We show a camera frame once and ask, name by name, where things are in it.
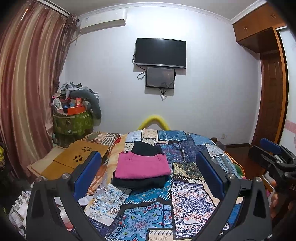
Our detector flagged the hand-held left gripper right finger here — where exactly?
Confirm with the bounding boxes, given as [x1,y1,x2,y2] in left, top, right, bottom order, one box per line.
[192,151,272,241]

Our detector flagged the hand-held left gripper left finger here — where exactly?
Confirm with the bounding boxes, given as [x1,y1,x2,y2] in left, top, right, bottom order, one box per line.
[25,151,109,241]

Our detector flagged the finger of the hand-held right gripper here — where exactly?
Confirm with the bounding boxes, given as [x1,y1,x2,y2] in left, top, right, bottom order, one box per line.
[260,138,296,163]
[248,146,281,176]

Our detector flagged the pink pants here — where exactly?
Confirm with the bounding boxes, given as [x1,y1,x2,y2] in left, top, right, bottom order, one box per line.
[115,152,171,179]

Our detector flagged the black folded pants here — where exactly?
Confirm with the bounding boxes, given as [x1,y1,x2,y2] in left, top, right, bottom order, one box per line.
[132,141,163,156]
[111,170,173,194]

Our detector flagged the wooden lap desk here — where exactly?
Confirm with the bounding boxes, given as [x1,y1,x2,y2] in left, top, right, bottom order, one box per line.
[54,140,111,168]

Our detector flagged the orange bed sheet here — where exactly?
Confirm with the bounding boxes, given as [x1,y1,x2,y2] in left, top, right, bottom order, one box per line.
[87,136,130,197]

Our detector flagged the patchwork blanket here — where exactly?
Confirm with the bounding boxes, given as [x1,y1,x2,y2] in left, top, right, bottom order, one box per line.
[84,128,247,241]

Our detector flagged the striped cloth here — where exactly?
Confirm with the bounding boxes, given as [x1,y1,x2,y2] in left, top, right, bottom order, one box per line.
[84,132,121,151]

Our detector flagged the wooden folding table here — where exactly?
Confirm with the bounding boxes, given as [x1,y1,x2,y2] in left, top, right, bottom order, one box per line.
[26,146,77,181]

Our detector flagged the wooden door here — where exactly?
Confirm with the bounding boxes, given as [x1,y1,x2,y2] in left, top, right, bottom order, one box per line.
[251,52,287,146]

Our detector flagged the green cloth-covered table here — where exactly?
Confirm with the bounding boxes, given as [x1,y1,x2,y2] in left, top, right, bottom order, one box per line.
[52,111,94,149]

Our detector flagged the orange box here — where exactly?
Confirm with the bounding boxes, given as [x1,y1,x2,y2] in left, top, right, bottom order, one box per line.
[67,97,85,115]

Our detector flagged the grey long pillow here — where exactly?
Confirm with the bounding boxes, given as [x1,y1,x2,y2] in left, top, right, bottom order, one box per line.
[69,89,102,120]

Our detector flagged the yellow curved cushion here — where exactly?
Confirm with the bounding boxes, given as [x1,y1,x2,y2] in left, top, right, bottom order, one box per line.
[137,115,170,131]

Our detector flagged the pile of grey clothes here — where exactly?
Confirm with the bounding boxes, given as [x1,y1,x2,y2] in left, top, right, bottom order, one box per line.
[54,81,93,98]

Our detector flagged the striped brown curtain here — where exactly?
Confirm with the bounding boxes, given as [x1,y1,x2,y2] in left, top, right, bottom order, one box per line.
[0,0,78,179]

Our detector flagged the wooden wardrobe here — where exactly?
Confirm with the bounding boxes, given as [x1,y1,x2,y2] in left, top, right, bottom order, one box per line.
[232,2,296,149]

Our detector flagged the white air conditioner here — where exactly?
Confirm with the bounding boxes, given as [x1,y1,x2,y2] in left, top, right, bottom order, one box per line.
[79,11,128,35]

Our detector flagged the small black wall screen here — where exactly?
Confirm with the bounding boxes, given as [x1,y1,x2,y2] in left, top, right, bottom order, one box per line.
[145,66,175,89]

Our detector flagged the black wall television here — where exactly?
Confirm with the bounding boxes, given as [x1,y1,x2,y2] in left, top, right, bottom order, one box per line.
[135,38,187,69]

